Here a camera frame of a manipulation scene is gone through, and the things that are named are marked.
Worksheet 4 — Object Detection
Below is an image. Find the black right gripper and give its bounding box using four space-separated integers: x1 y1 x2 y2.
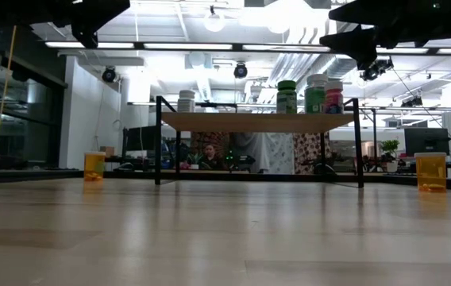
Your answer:
319 0 451 71

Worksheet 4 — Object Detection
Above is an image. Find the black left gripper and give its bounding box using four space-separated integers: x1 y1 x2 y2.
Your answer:
30 0 131 49

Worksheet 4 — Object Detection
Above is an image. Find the pink bottle white cap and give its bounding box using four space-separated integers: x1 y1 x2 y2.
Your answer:
324 81 345 115

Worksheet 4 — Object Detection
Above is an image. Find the large green bottle white cap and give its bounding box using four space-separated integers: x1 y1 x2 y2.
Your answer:
304 73 329 115

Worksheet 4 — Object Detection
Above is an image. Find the orange pill bottle white cap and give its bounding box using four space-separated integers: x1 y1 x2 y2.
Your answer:
414 152 448 194
83 151 106 183

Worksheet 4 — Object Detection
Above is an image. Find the small raised wooden shelf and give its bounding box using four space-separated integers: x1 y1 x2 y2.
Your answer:
154 95 365 189

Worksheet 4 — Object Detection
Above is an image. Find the black track light cluster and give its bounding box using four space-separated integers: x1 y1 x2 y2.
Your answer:
400 95 424 108
360 58 394 82

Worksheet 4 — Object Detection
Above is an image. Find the black round spotlight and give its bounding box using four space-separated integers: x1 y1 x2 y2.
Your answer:
101 66 118 83
233 62 249 79

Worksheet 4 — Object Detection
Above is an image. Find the white globe lamp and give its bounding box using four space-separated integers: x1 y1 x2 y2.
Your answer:
203 6 226 33

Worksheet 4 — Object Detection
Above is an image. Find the black light bar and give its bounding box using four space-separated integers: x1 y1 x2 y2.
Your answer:
44 41 451 56

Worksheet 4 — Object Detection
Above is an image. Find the green potted plant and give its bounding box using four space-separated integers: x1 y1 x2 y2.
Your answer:
380 138 401 174

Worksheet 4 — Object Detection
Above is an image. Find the black computer monitor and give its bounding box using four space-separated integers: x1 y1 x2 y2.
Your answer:
124 126 158 152
403 127 450 157

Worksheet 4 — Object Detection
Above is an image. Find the colourful floral cloth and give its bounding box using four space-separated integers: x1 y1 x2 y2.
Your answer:
293 133 326 175

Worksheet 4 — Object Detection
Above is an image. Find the white patterned cloth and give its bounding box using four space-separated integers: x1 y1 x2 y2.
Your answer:
267 133 296 175

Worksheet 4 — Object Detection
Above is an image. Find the plain gray cloth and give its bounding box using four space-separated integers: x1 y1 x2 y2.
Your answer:
229 132 271 174

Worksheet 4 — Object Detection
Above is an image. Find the red mandala cloth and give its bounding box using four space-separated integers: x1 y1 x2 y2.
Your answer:
191 132 231 171

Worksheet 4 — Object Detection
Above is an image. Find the small green plant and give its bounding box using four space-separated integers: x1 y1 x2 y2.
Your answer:
188 153 205 170

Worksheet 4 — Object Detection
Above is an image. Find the black device green light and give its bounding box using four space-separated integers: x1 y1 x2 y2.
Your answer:
225 153 256 172

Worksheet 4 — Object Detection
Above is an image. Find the person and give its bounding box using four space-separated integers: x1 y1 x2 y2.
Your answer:
199 143 223 171

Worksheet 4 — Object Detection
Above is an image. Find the black aluminium rig frame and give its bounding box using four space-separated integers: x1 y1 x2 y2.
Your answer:
0 168 451 191

